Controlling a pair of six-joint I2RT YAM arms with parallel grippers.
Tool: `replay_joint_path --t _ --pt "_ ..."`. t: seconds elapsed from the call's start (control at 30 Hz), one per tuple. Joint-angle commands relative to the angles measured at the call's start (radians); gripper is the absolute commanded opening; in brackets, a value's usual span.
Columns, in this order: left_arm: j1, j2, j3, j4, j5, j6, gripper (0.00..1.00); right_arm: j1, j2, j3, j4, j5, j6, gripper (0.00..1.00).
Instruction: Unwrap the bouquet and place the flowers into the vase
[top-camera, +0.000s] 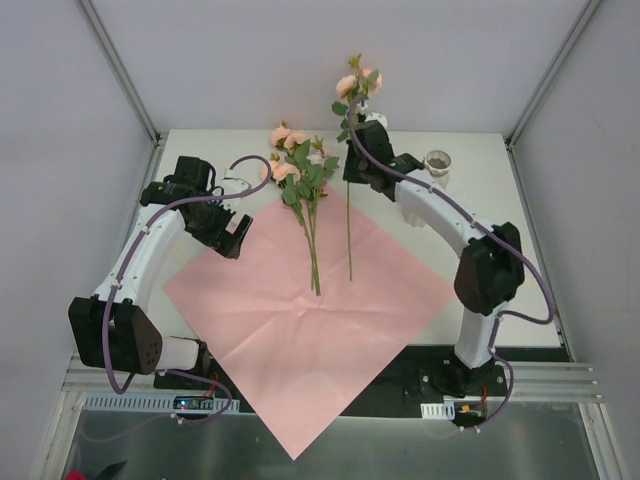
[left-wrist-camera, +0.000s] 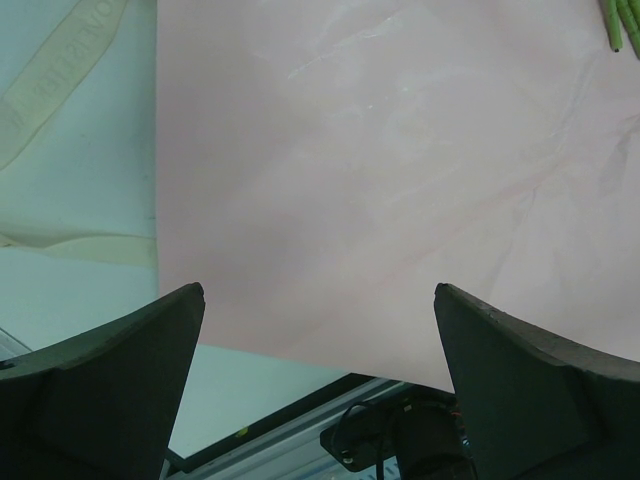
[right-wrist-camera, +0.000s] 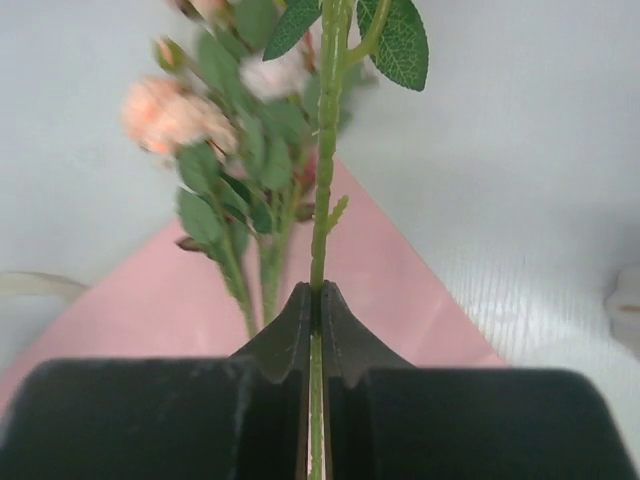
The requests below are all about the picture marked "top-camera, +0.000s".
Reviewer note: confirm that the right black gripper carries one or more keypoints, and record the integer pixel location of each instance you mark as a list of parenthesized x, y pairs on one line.
[(359, 167)]

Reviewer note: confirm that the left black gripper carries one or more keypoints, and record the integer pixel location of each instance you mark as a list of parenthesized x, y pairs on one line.
[(226, 234)]

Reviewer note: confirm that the single pink rose stem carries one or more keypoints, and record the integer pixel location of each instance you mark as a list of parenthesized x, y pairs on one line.
[(353, 91)]

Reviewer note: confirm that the pink flowers with green leaves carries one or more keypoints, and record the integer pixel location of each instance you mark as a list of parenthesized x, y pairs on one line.
[(301, 167)]

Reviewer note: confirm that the pink paper wrapping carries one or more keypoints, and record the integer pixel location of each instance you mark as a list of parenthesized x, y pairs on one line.
[(302, 335)]

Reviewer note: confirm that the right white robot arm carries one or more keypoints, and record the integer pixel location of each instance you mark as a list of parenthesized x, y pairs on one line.
[(489, 272)]

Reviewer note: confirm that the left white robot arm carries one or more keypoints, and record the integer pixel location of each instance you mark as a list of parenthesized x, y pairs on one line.
[(113, 328)]

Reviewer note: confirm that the white ribbed ceramic vase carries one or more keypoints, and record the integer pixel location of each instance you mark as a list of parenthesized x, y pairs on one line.
[(438, 164)]

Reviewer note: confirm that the red object at bottom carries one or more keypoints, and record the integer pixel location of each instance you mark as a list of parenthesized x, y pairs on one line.
[(75, 475)]

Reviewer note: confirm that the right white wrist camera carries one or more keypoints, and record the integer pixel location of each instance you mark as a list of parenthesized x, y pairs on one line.
[(374, 118)]

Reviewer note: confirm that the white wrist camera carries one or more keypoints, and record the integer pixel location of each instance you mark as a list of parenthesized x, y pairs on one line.
[(231, 187), (374, 118)]

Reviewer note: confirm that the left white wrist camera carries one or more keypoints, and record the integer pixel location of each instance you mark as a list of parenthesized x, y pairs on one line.
[(231, 187)]

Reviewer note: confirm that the left white cable duct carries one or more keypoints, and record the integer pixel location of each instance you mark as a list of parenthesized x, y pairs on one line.
[(159, 403)]

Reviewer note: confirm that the white cable duct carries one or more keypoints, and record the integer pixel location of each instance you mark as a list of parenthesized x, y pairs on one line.
[(159, 403), (450, 410)]

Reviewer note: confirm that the left aluminium frame post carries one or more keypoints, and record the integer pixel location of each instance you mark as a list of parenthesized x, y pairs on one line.
[(109, 50)]

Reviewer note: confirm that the aluminium frame post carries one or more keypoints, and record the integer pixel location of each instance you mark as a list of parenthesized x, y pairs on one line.
[(109, 50), (567, 46)]

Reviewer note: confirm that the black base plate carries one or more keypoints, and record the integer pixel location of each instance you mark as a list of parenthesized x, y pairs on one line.
[(418, 374)]

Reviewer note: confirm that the right aluminium frame post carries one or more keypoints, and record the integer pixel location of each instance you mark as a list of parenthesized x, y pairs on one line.
[(567, 46)]

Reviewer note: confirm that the right white cable duct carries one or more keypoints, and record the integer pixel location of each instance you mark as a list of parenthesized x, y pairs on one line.
[(450, 410)]

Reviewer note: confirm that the aluminium front rail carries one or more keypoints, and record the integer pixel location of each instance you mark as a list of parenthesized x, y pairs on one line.
[(569, 382)]

